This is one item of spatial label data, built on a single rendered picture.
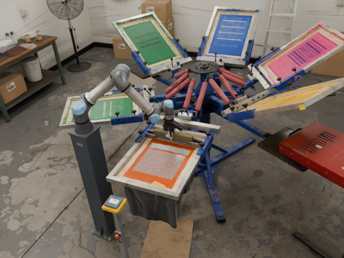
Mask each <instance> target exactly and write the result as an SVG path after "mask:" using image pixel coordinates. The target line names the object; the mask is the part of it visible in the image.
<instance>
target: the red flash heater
mask: <svg viewBox="0 0 344 258"><path fill-rule="evenodd" d="M321 133H322V134H323V135H325V136H326V137H328V138H329V139H331V140H332V141H334V142H332V141H331V140H329V139H328V138H326V137H325V136H323V135H321ZM316 145H319V146H321V147H322V148H321V149H319V148H317V147H316ZM279 152H280V153H282V154H283V155H285V156H287V157H289V158H291V159H292V160H294V161H296V162H298V163H299V164H301V165H303V166H305V167H306V168H308V169H310V170H312V171H314V172H315V173H317V174H319V175H321V176H322V177H324V178H326V179H328V180H329V181H331V182H333V183H335V184H336V185H338V186H340V187H342V188H344V134H342V133H340V132H338V131H336V130H333V129H331V128H329V127H327V126H325V125H322V124H320V123H318V122H316V121H314V122H313V123H311V124H309V125H308V126H306V127H305V128H303V129H301V130H300V131H298V132H296V133H295V134H293V135H291V136H290V137H288V138H287V139H285V140H283V141H282V142H280V143H279Z"/></svg>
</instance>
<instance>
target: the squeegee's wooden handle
mask: <svg viewBox="0 0 344 258"><path fill-rule="evenodd" d="M153 132H154V135H156V138H157V137H159V138H164V139H169V140H170V138H168V137H166V134H168V131H163V130H158V129H154V130H153ZM173 140H174V141H179V142H184V143H189V142H194V137H193V136H190V135H184V134H179V133H174V132H173Z"/></svg>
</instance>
